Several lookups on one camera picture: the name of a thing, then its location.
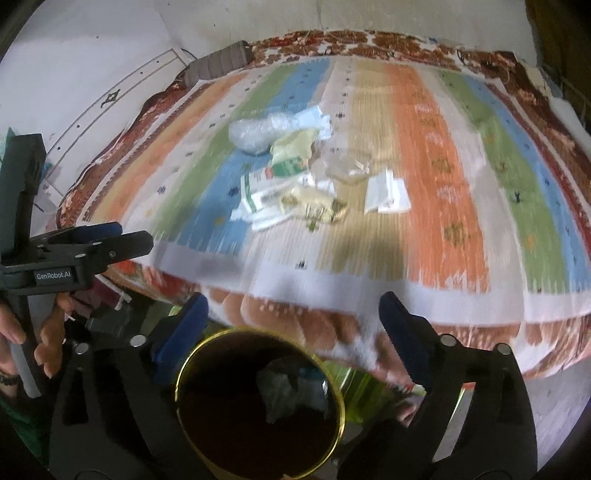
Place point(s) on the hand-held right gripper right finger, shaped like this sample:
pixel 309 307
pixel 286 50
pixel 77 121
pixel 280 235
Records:
pixel 408 344

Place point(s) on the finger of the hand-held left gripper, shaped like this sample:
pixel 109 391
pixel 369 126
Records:
pixel 99 229
pixel 124 247

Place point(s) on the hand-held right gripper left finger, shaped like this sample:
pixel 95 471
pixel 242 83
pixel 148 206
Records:
pixel 178 334

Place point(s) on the gold-rimmed round bin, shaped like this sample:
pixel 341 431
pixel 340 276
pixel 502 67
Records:
pixel 231 438

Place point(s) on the clear plastic wrapper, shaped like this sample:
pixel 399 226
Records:
pixel 288 387

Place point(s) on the yellow patterned wrapper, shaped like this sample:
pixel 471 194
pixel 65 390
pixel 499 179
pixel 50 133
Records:
pixel 318 203

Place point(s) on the clear plastic bag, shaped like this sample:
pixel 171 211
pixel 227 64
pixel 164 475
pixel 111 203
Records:
pixel 254 134

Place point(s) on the green label packet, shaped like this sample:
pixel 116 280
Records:
pixel 286 167

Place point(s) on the clear plastic container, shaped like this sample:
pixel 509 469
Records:
pixel 346 168

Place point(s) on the person's left forearm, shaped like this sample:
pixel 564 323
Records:
pixel 11 410

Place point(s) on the person's left hand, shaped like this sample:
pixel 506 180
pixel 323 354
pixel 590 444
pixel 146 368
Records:
pixel 53 337

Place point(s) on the green plastic bottle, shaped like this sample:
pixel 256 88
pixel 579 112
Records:
pixel 364 392

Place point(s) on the striped colourful blanket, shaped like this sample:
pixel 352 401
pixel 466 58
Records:
pixel 295 327

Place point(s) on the white panel with dark motif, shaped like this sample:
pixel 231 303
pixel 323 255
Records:
pixel 120 97

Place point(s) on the white folded paper packet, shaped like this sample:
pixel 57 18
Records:
pixel 385 194

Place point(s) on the striped woven blanket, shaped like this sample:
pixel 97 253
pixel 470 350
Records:
pixel 415 184

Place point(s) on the grey rolled pillow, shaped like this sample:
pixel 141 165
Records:
pixel 217 62

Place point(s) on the white and blue paper wrapper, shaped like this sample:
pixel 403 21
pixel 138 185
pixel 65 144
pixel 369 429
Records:
pixel 314 121

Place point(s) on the white cloth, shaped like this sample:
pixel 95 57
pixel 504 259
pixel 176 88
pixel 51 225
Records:
pixel 570 124

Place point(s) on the brown wooden furniture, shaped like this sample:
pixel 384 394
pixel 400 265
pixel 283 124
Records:
pixel 561 41

